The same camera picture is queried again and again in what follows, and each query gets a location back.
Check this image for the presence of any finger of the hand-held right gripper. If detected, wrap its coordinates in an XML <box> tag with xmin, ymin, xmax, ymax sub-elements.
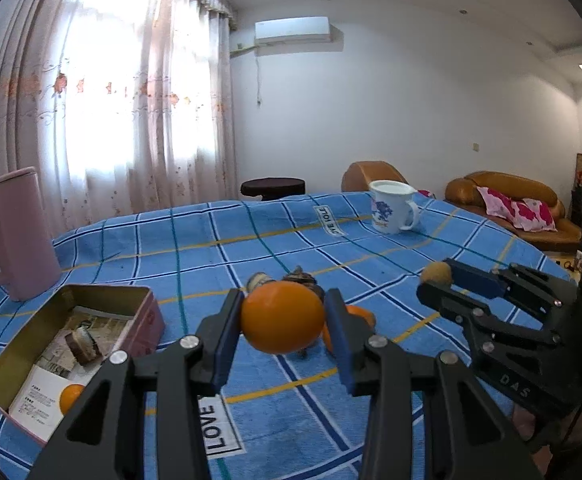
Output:
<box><xmin>416</xmin><ymin>281</ymin><xmax>563</xmax><ymax>377</ymax></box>
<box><xmin>442</xmin><ymin>258</ymin><xmax>578</xmax><ymax>312</ymax></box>

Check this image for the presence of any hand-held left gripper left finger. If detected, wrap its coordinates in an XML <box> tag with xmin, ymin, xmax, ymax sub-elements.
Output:
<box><xmin>28</xmin><ymin>287</ymin><xmax>244</xmax><ymax>480</ymax></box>

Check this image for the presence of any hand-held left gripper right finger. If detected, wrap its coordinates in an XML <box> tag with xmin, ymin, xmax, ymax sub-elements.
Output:
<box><xmin>322</xmin><ymin>288</ymin><xmax>547</xmax><ymax>480</ymax></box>

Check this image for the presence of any brown kiwi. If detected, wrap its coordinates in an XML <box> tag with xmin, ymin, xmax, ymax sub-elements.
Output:
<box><xmin>420</xmin><ymin>261</ymin><xmax>453</xmax><ymax>288</ymax></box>

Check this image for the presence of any medium orange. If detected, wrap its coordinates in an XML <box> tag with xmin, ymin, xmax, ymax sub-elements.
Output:
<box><xmin>321</xmin><ymin>304</ymin><xmax>377</xmax><ymax>356</ymax></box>

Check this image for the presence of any large orange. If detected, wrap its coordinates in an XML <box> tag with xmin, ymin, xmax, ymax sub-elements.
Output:
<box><xmin>241</xmin><ymin>281</ymin><xmax>325</xmax><ymax>353</ymax></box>

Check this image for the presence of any dark wrinkled passion fruit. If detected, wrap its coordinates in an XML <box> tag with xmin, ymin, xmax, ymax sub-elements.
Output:
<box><xmin>281</xmin><ymin>266</ymin><xmax>322</xmax><ymax>297</ymax></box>

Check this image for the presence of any pink metal tin box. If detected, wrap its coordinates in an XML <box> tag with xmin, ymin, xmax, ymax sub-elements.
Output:
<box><xmin>0</xmin><ymin>284</ymin><xmax>166</xmax><ymax>447</ymax></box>

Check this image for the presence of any pink floral cloth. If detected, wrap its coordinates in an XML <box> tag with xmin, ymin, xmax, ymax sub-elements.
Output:
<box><xmin>476</xmin><ymin>186</ymin><xmax>558</xmax><ymax>232</ymax></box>

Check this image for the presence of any blue plaid tablecloth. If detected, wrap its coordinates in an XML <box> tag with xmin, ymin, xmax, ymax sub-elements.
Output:
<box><xmin>0</xmin><ymin>191</ymin><xmax>579</xmax><ymax>480</ymax></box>

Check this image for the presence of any brown leather sofa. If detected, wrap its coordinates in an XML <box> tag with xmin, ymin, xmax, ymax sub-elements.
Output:
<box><xmin>444</xmin><ymin>171</ymin><xmax>582</xmax><ymax>254</ymax></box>

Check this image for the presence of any white mug with blue print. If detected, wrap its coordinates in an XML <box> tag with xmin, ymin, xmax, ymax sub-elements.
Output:
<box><xmin>368</xmin><ymin>179</ymin><xmax>420</xmax><ymax>235</ymax></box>

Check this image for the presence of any colour printed paper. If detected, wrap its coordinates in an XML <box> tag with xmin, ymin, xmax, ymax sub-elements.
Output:
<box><xmin>36</xmin><ymin>307</ymin><xmax>128</xmax><ymax>376</ymax></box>

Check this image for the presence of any small brown wrapped snack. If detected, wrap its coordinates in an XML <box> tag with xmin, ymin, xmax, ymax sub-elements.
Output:
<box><xmin>65</xmin><ymin>327</ymin><xmax>104</xmax><ymax>366</ymax></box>

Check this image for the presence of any dark round stool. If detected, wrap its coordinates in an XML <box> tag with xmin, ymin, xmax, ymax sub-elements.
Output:
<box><xmin>240</xmin><ymin>177</ymin><xmax>306</xmax><ymax>203</ymax></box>

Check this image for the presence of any brown leather armchair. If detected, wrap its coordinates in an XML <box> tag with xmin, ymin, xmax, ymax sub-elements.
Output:
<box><xmin>341</xmin><ymin>161</ymin><xmax>409</xmax><ymax>193</ymax></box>

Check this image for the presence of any small orange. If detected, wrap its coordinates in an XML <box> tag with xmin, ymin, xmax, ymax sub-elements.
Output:
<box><xmin>59</xmin><ymin>383</ymin><xmax>88</xmax><ymax>416</ymax></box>

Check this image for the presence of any white printed leaflet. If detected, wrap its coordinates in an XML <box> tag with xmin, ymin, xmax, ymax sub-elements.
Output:
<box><xmin>8</xmin><ymin>365</ymin><xmax>90</xmax><ymax>443</ymax></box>

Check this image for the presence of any pink electric kettle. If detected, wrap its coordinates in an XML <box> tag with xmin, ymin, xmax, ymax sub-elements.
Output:
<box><xmin>0</xmin><ymin>166</ymin><xmax>62</xmax><ymax>302</ymax></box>

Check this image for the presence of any sheer floral curtain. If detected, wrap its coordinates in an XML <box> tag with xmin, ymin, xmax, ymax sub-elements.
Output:
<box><xmin>0</xmin><ymin>0</ymin><xmax>237</xmax><ymax>261</ymax></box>

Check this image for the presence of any white air conditioner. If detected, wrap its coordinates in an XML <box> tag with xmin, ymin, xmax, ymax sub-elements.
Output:
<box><xmin>254</xmin><ymin>16</ymin><xmax>332</xmax><ymax>45</ymax></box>

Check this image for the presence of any air conditioner power cord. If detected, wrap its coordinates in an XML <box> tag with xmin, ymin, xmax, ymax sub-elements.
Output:
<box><xmin>255</xmin><ymin>44</ymin><xmax>264</xmax><ymax>107</ymax></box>

